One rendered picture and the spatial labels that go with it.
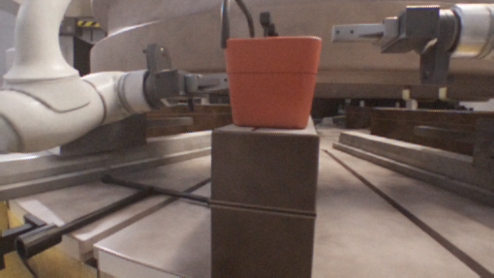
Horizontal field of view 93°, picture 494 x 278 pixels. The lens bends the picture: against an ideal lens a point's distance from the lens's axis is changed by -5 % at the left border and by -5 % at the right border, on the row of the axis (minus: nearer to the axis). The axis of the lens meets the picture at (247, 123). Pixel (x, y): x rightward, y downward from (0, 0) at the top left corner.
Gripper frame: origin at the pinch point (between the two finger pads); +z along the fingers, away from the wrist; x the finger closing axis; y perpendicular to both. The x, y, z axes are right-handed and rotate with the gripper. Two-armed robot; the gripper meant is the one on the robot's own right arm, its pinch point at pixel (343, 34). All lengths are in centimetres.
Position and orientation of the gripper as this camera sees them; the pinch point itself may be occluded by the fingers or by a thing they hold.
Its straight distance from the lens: 51.3
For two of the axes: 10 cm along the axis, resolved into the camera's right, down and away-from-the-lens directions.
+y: 0.2, -10.0, -0.9
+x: -2.3, 0.8, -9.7
